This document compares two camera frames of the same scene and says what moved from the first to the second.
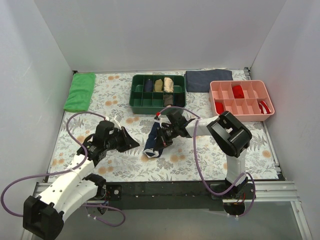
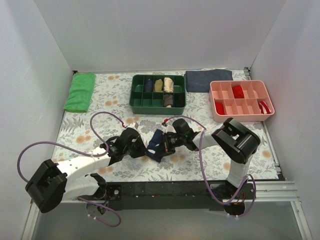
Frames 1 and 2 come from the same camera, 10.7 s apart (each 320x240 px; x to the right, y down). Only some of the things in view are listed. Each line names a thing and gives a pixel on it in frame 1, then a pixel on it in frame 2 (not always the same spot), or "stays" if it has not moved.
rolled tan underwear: x=158 y=85 stays
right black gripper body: x=163 y=135 to x=163 y=144
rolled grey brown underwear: x=168 y=100 stays
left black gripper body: x=123 y=139 to x=137 y=149
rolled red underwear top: x=238 y=92 stays
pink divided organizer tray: x=248 y=100 stays
